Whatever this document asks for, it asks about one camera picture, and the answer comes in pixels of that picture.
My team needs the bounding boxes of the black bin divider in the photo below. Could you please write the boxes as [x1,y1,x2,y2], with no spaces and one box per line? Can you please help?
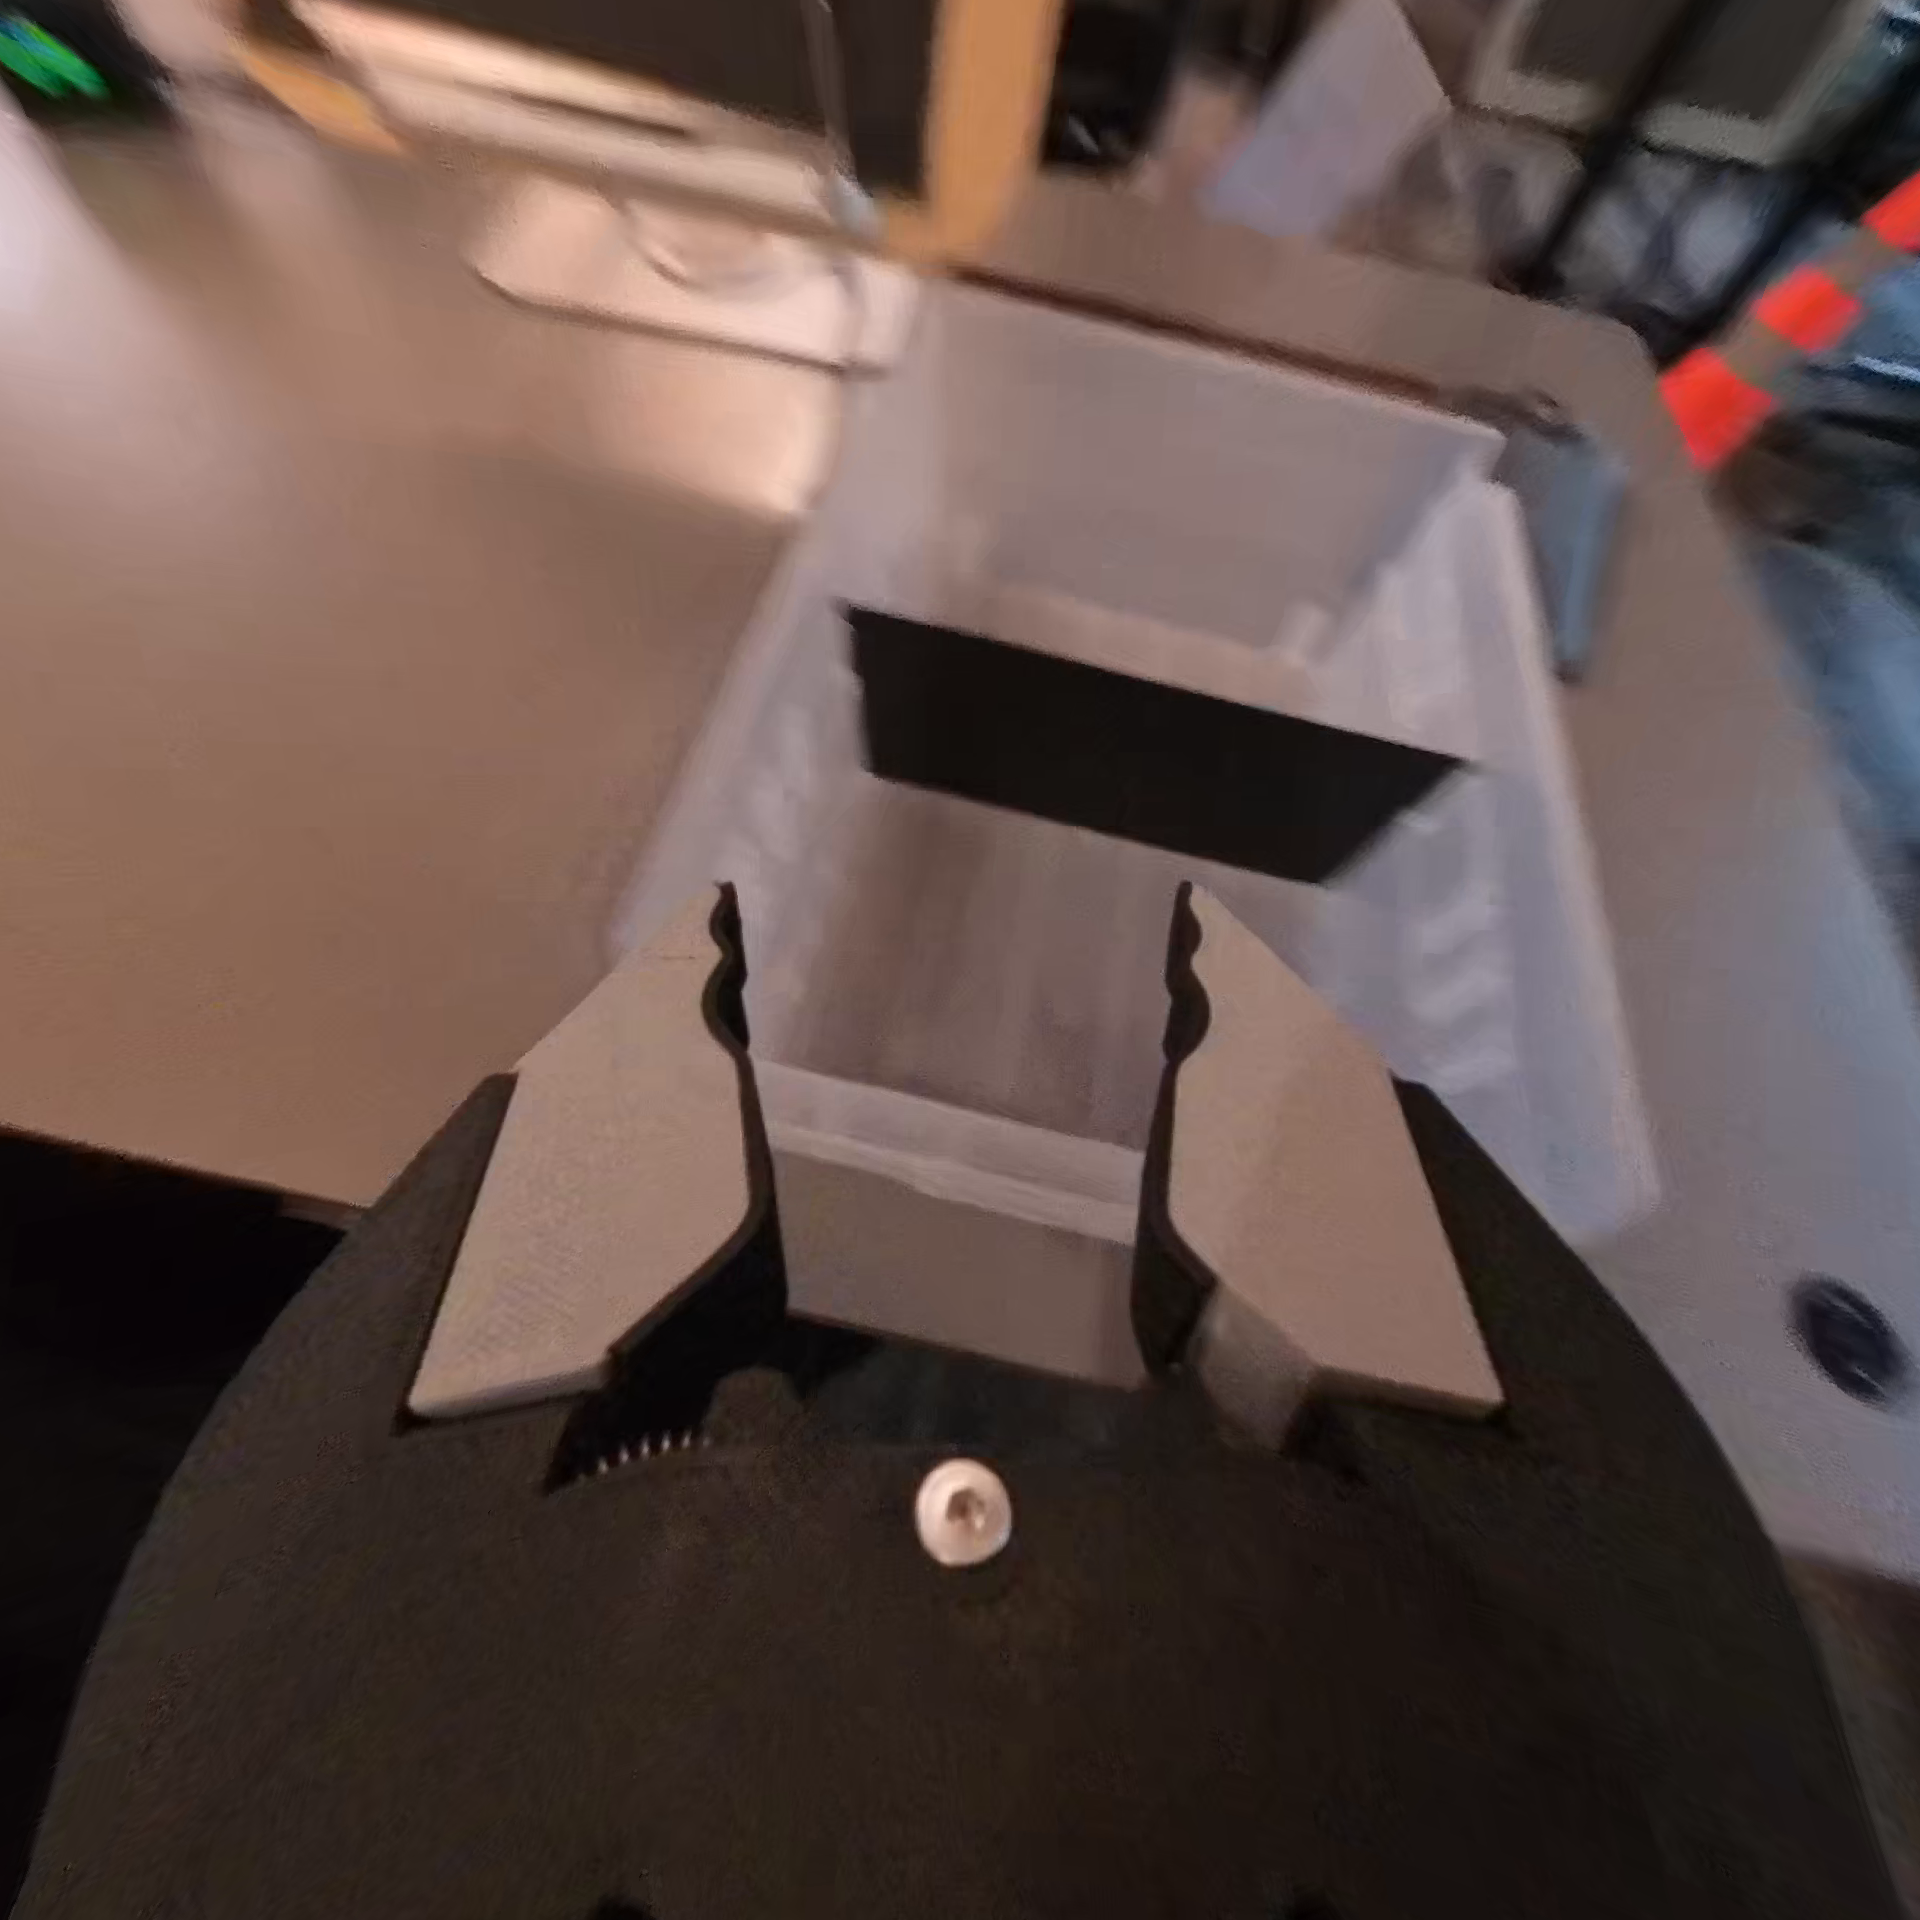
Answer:
[844,602,1467,887]

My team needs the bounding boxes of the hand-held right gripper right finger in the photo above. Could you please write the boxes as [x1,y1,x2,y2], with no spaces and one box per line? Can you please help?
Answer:
[1132,882,1505,1454]

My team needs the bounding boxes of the clear plastic bin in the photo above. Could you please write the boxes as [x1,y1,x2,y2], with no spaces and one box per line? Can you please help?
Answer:
[614,286,1664,1390]

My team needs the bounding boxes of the round table cable grommet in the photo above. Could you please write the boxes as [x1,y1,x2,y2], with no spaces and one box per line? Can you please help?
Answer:
[1791,1274,1913,1408]

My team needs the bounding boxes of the grey metal object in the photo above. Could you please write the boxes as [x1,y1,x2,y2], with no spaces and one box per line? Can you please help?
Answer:
[1500,390,1632,680]

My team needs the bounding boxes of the black smartwatch green display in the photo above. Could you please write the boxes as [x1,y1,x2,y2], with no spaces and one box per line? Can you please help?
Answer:
[0,16,115,107]

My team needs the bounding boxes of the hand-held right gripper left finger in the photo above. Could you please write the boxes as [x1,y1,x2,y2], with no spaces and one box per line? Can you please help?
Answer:
[404,882,788,1419]

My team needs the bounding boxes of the red striped barrier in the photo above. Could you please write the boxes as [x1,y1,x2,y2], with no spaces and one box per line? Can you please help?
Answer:
[1657,171,1920,472]

